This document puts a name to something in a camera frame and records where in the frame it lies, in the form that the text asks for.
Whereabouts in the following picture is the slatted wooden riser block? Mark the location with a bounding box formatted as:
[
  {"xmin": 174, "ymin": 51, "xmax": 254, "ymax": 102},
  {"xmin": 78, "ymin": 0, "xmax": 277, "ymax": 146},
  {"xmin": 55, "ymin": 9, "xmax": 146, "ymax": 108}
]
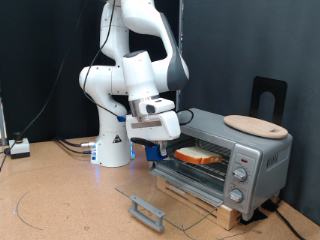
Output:
[{"xmin": 155, "ymin": 176, "xmax": 243, "ymax": 232}]

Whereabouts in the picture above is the silver oven knob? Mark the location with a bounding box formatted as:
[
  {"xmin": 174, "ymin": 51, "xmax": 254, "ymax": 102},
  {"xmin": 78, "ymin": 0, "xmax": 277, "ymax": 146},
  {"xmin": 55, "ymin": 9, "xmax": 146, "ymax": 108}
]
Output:
[
  {"xmin": 232, "ymin": 166, "xmax": 249, "ymax": 183},
  {"xmin": 227, "ymin": 188, "xmax": 245, "ymax": 204}
]

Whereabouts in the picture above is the silver toaster oven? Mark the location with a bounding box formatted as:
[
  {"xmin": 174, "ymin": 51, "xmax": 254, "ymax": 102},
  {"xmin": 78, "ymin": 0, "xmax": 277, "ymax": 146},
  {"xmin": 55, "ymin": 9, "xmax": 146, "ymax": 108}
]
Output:
[{"xmin": 148, "ymin": 107, "xmax": 294, "ymax": 222}]

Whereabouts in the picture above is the long black hanging cable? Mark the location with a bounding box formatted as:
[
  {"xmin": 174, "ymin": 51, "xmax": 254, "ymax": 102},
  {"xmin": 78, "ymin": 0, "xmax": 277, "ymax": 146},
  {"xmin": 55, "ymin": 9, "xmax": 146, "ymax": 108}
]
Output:
[{"xmin": 0, "ymin": 0, "xmax": 89, "ymax": 171}]

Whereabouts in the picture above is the vertical metal pole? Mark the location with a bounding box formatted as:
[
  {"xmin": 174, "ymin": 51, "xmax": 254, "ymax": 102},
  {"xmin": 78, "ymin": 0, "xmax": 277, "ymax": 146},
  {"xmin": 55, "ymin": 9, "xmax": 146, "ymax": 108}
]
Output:
[{"xmin": 175, "ymin": 0, "xmax": 185, "ymax": 113}]

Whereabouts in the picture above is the black foam pad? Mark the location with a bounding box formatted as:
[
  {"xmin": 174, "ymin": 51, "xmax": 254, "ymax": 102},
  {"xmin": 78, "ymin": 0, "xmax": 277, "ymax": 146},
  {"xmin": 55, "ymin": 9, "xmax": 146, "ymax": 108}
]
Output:
[{"xmin": 240, "ymin": 199, "xmax": 280, "ymax": 226}]

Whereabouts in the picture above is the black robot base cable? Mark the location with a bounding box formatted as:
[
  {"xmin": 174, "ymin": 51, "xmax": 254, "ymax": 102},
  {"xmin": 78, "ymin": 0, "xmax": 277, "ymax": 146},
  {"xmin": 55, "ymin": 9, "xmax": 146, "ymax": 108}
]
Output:
[{"xmin": 55, "ymin": 139, "xmax": 93, "ymax": 155}]

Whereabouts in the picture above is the wire oven rack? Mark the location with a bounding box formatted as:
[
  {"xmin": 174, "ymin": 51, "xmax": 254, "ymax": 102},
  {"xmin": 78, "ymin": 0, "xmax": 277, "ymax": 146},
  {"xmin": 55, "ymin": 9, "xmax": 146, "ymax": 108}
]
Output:
[{"xmin": 166, "ymin": 138, "xmax": 233, "ymax": 183}]

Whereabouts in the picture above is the round wooden serving board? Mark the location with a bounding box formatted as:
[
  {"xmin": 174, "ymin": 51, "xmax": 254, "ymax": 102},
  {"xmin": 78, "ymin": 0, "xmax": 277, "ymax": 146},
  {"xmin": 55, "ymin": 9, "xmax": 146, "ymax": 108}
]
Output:
[{"xmin": 223, "ymin": 114, "xmax": 289, "ymax": 140}]

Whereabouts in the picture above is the emergency stop button box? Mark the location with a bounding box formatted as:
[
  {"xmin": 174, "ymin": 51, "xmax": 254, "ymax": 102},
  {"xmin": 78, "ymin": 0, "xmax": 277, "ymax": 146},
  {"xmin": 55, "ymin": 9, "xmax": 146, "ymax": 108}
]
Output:
[{"xmin": 8, "ymin": 132, "xmax": 31, "ymax": 160}]

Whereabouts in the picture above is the black cable with silver connector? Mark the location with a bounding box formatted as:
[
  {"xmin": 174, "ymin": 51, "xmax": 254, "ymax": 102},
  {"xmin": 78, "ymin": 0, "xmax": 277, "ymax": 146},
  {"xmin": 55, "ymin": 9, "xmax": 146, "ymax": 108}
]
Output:
[{"xmin": 53, "ymin": 135, "xmax": 98, "ymax": 148}]

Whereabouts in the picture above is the black metal bracket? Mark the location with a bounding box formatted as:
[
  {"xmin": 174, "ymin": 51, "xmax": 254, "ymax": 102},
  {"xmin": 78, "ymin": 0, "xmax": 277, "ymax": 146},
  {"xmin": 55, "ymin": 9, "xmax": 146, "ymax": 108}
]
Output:
[{"xmin": 249, "ymin": 76, "xmax": 289, "ymax": 127}]

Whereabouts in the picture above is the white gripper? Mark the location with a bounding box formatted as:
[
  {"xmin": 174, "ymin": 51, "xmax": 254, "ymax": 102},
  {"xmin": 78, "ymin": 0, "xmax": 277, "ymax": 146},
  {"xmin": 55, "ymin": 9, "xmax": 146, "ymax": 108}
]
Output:
[{"xmin": 125, "ymin": 98, "xmax": 182, "ymax": 157}]

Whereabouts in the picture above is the grey metal frame leg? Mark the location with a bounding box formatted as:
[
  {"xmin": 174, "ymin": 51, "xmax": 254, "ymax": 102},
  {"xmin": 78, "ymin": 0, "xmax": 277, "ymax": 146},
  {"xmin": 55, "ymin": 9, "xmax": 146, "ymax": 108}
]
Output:
[{"xmin": 0, "ymin": 96, "xmax": 8, "ymax": 147}]

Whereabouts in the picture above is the white bread slice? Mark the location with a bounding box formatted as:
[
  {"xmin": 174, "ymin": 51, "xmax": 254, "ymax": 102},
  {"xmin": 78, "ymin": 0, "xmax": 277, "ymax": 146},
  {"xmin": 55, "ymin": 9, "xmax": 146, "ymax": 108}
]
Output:
[{"xmin": 173, "ymin": 146, "xmax": 223, "ymax": 165}]

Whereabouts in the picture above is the black oven power cord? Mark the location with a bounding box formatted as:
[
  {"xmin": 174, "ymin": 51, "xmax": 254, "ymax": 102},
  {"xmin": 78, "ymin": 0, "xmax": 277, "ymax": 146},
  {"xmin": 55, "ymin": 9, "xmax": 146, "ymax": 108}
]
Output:
[{"xmin": 274, "ymin": 208, "xmax": 306, "ymax": 240}]

